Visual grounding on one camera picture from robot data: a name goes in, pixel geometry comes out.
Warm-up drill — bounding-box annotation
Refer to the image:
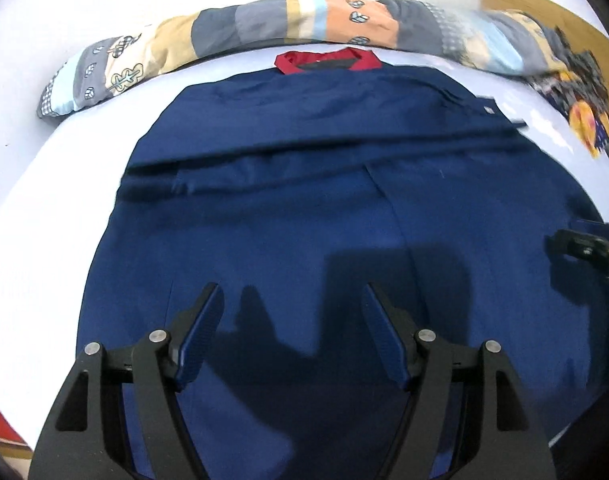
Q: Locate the navy work shirt red collar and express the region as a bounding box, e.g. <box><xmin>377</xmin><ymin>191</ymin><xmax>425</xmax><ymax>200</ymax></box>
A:
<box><xmin>78</xmin><ymin>65</ymin><xmax>609</xmax><ymax>479</ymax></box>

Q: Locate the pile of patterned clothes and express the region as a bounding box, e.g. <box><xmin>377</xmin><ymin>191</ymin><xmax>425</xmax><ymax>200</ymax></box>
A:
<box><xmin>527</xmin><ymin>26</ymin><xmax>609</xmax><ymax>119</ymax></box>

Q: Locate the yellow floral scarf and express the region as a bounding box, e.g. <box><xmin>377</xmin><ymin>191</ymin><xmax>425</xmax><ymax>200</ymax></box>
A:
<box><xmin>568</xmin><ymin>100</ymin><xmax>605</xmax><ymax>158</ymax></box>

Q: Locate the wooden headboard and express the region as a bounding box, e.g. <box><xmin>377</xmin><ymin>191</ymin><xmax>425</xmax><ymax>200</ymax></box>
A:
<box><xmin>481</xmin><ymin>0</ymin><xmax>609</xmax><ymax>93</ymax></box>

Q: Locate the patchwork rolled quilt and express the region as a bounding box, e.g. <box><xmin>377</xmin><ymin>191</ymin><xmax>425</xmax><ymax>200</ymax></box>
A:
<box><xmin>36</xmin><ymin>0</ymin><xmax>568</xmax><ymax>119</ymax></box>

